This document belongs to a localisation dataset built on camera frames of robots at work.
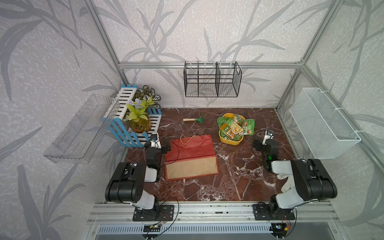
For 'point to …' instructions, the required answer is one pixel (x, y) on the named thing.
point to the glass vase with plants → (139, 116)
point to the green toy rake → (201, 119)
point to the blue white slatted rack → (116, 120)
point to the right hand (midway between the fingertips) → (264, 137)
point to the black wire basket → (211, 79)
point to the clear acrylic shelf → (77, 139)
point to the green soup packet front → (231, 127)
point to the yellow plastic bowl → (227, 141)
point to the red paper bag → (192, 156)
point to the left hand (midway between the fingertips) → (160, 137)
